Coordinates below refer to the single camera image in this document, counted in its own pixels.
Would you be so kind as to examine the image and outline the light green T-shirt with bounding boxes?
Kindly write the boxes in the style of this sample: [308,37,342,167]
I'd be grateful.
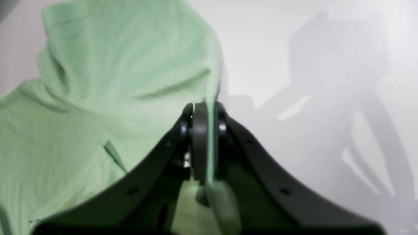
[0,0,224,235]

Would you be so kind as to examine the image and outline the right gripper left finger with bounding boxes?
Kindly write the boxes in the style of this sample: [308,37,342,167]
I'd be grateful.
[33,103,193,235]

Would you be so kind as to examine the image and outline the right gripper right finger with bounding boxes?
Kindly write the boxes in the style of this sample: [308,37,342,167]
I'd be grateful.
[192,101,387,235]

